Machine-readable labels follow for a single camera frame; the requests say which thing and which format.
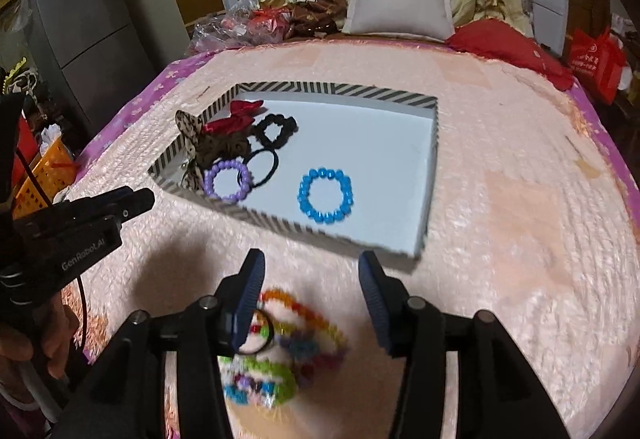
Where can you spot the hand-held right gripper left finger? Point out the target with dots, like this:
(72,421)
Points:
(250,289)

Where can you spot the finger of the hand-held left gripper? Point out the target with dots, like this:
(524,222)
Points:
(95,201)
(137,204)

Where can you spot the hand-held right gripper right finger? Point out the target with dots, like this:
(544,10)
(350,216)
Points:
(375,299)

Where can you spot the leopard print bow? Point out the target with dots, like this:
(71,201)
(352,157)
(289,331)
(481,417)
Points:
(220,146)

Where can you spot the red bow scrunchie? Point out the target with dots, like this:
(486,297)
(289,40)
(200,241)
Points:
(240,111)

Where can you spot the striped box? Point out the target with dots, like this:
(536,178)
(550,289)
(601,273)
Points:
(380,159)

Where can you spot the black scrunchie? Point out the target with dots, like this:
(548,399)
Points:
(287,124)

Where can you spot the person's left forearm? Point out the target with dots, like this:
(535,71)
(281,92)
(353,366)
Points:
(20,399)

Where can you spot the person's left hand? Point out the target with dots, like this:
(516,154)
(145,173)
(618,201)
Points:
(45,344)

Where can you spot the orange plastic basket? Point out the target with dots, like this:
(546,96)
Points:
(50,169)

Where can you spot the white plastic bag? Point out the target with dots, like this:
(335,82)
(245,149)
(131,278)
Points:
(50,133)

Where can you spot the red cloth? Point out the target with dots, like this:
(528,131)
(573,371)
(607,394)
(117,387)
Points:
(27,144)

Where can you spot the pink flowered bedsheet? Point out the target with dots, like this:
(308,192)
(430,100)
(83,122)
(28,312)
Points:
(150,89)

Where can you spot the peach quilted blanket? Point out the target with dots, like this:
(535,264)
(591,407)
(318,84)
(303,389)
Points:
(500,219)

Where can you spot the pile of clothes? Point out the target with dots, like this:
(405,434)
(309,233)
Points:
(15,74)

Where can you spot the grey refrigerator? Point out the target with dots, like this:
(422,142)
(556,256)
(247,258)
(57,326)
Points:
(85,34)

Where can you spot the clear plastic bag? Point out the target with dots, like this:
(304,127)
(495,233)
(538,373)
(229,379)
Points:
(225,24)

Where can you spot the red pillow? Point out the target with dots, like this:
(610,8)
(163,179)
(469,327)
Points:
(500,44)

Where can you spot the white pillow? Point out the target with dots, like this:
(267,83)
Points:
(400,4)

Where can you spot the red shopping bag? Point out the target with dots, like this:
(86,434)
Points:
(595,64)

